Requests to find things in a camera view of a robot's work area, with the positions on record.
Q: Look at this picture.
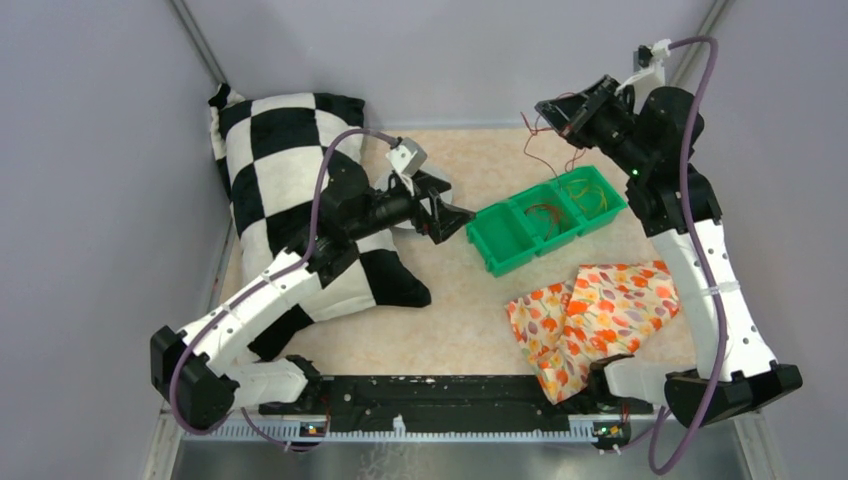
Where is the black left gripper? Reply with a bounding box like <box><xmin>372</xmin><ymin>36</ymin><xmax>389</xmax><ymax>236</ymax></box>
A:
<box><xmin>348</xmin><ymin>169</ymin><xmax>476</xmax><ymax>244</ymax></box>

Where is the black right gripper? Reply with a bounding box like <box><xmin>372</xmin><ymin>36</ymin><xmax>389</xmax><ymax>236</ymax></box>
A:
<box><xmin>534</xmin><ymin>75</ymin><xmax>651</xmax><ymax>178</ymax></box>

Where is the grey perforated cable spool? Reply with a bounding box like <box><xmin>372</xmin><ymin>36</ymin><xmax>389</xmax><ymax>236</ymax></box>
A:
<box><xmin>375</xmin><ymin>165</ymin><xmax>454</xmax><ymax>231</ymax></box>

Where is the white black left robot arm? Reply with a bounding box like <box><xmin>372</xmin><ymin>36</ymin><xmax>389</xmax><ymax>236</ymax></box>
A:
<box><xmin>150</xmin><ymin>173</ymin><xmax>476</xmax><ymax>435</ymax></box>

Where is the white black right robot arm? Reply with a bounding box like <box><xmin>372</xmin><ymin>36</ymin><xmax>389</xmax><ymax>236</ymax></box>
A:
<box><xmin>535</xmin><ymin>76</ymin><xmax>803</xmax><ymax>428</ymax></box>

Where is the black white checkered pillow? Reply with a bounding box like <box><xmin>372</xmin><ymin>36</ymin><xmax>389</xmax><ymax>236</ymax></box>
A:
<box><xmin>208</xmin><ymin>84</ymin><xmax>432</xmax><ymax>362</ymax></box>

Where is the floral orange cloth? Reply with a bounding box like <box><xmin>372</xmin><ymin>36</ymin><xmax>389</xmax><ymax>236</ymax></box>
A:
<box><xmin>505</xmin><ymin>261</ymin><xmax>680</xmax><ymax>405</ymax></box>

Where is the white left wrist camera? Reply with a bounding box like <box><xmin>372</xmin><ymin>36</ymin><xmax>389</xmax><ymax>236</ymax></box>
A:
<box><xmin>385</xmin><ymin>137</ymin><xmax>428</xmax><ymax>195</ymax></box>

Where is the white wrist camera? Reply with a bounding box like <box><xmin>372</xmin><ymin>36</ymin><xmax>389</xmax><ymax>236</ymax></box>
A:
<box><xmin>615</xmin><ymin>39</ymin><xmax>672</xmax><ymax>94</ymax></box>
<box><xmin>385</xmin><ymin>137</ymin><xmax>428</xmax><ymax>195</ymax></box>

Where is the green plastic bin with yellow wire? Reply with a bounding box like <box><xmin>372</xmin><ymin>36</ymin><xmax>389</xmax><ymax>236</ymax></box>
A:
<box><xmin>555</xmin><ymin>166</ymin><xmax>628</xmax><ymax>236</ymax></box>

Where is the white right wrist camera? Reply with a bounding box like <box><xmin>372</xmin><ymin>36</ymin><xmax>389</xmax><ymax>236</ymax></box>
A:
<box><xmin>615</xmin><ymin>39</ymin><xmax>672</xmax><ymax>94</ymax></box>

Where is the red wire coil in bin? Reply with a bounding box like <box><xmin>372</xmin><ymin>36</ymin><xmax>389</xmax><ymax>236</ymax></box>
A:
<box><xmin>524</xmin><ymin>201</ymin><xmax>570</xmax><ymax>243</ymax></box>

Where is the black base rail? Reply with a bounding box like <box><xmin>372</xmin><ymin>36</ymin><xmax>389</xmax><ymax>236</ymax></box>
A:
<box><xmin>258</xmin><ymin>375</ymin><xmax>653</xmax><ymax>433</ymax></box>

